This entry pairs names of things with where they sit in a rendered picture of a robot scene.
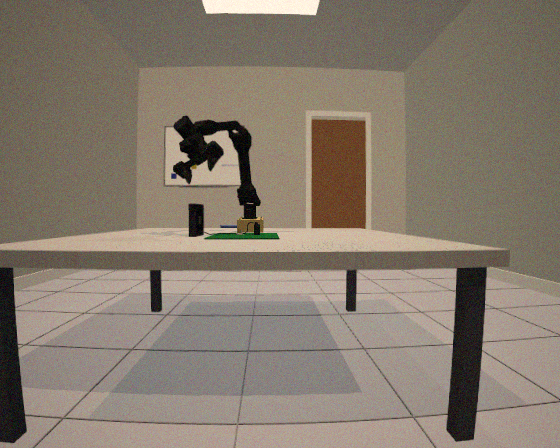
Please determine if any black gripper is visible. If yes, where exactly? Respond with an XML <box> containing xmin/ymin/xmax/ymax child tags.
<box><xmin>173</xmin><ymin>141</ymin><xmax>224</xmax><ymax>185</ymax></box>

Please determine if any green circuit board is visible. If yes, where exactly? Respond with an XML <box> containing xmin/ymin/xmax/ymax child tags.
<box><xmin>205</xmin><ymin>228</ymin><xmax>279</xmax><ymax>239</ymax></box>

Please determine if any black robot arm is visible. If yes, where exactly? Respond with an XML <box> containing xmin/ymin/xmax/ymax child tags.
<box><xmin>174</xmin><ymin>116</ymin><xmax>261</xmax><ymax>219</ymax></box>

